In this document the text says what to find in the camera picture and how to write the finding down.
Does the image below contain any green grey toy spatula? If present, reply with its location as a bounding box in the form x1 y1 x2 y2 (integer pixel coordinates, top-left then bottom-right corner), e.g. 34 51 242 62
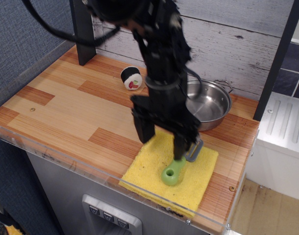
161 138 204 186

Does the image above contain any black right vertical post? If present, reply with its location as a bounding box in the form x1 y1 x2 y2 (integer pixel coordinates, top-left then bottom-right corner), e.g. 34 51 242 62
253 0 299 121

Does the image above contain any plush sushi roll toy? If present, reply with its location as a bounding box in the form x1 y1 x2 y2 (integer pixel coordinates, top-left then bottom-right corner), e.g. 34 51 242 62
120 66 143 91

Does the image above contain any yellow folded cloth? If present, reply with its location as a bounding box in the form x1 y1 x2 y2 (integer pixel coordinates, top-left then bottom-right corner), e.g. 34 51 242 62
119 130 219 218

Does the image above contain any yellow object bottom left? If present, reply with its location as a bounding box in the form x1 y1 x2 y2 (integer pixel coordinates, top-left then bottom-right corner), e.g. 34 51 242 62
5 226 23 235

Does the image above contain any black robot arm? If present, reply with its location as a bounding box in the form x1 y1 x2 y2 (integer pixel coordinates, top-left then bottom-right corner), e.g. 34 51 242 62
84 0 199 160

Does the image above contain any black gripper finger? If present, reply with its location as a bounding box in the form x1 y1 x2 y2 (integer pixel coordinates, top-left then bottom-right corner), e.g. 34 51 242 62
173 133 190 161
134 116 155 143

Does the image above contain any stainless steel pot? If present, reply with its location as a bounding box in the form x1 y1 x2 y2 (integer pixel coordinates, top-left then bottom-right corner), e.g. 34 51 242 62
186 79 233 132

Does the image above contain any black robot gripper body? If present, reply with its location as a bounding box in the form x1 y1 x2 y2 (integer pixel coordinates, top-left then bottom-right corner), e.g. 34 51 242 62
130 80 200 144

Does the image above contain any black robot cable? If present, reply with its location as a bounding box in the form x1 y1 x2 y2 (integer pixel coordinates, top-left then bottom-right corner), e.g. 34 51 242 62
21 0 120 47

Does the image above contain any black left vertical post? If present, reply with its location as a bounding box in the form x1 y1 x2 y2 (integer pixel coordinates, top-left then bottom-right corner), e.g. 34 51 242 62
69 0 96 66

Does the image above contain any clear acrylic front guard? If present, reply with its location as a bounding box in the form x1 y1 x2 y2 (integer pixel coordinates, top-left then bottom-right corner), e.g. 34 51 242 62
0 126 231 235

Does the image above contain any white toy sink unit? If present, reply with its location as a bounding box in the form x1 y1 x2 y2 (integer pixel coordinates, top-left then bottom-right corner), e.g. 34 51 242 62
245 93 299 200

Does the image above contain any grey button control panel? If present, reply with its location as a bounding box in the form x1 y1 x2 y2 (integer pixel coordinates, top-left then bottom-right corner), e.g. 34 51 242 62
82 194 143 235

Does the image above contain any black vertical post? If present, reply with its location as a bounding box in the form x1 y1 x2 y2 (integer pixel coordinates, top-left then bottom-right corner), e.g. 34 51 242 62
253 0 299 121
69 0 96 66

